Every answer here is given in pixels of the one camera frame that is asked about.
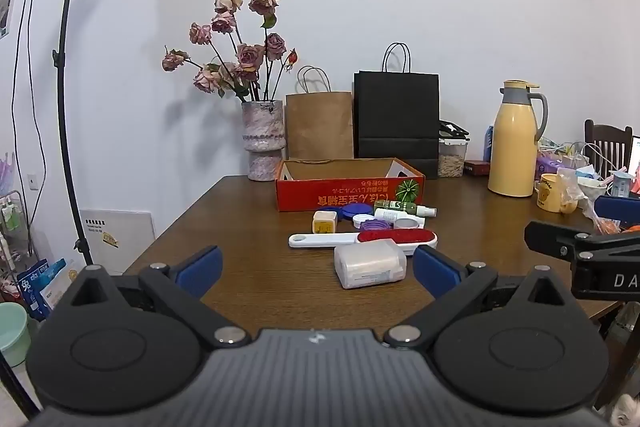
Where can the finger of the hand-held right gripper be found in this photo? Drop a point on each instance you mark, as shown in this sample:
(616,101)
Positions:
(620,208)
(550,238)

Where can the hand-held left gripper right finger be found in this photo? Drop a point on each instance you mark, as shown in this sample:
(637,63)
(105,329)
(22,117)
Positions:
(435,269)

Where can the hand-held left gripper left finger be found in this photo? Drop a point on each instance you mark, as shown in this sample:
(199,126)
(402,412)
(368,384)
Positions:
(200,269)

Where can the white round lid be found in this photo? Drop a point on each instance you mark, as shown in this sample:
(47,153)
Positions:
(410,223)

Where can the white red lint brush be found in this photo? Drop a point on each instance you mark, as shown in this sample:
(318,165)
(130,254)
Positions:
(390,237)

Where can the white plastic box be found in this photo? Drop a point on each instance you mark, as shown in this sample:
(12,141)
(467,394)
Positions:
(367,264)

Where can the green spray bottle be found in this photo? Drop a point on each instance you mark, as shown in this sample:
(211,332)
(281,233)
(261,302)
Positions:
(400,206)

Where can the white spray bottle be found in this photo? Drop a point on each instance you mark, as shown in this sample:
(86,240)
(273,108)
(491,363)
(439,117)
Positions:
(387,213)

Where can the purple ridged cap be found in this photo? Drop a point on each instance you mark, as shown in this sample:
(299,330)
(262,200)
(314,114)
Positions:
(375,225)

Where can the white screw cap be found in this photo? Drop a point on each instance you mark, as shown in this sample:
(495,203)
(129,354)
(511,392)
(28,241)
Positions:
(361,220)

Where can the round blue lid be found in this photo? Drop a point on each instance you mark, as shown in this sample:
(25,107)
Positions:
(355,210)

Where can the small yellow box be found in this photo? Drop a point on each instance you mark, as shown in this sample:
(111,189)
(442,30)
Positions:
(323,223)

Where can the dark blue ridged cap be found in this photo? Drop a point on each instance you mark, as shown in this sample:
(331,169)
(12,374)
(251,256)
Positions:
(327,209)

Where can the red cardboard box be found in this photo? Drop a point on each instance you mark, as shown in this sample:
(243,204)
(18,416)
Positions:
(325,199)

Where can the white bowl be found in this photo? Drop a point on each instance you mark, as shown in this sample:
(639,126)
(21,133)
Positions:
(592,189)

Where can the yellow mug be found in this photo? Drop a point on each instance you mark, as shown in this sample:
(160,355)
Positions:
(550,197)

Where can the clear plastic bag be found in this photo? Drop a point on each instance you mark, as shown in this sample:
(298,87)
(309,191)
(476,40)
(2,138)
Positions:
(570,187)

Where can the dark wooden chair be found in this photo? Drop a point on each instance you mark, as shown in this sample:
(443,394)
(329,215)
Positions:
(607,142)

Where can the purple packet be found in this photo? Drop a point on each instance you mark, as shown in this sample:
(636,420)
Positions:
(548,166)

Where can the white board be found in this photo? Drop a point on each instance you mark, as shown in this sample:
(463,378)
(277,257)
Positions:
(125,237)

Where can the yellow thermos jug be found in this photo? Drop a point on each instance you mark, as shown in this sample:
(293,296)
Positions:
(512,147)

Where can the dark red box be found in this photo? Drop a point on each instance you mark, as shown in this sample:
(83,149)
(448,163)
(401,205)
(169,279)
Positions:
(476,168)

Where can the clear oat container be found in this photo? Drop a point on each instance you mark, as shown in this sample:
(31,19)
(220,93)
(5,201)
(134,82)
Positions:
(452,164)

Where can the pink marbled vase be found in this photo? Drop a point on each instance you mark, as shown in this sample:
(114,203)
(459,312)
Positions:
(262,132)

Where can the black paper bag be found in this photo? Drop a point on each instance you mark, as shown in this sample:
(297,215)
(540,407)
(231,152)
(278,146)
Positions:
(395,112)

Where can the blue white packet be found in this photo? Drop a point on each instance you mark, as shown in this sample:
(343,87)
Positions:
(37,287)

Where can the brown paper bag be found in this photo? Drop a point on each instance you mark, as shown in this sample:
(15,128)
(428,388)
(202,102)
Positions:
(320,122)

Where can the metal storage rack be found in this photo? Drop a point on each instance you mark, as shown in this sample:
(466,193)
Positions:
(12,227)

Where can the green plastic basin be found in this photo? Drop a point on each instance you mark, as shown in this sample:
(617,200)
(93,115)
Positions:
(12,334)

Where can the dried pink roses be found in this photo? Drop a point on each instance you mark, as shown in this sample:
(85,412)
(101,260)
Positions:
(250,57)

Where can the black studio lamp stand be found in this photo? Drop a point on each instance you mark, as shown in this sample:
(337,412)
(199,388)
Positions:
(60,59)

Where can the black plastic frame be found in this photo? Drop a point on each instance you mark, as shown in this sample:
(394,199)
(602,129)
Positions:
(452,130)

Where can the white wall socket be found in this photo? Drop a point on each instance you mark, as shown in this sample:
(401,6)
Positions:
(33,182)

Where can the purple flower wall sticker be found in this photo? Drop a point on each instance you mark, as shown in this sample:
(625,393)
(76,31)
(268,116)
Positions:
(5,172)

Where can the wall picture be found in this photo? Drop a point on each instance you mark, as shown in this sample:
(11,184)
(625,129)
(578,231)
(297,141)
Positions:
(6,14)

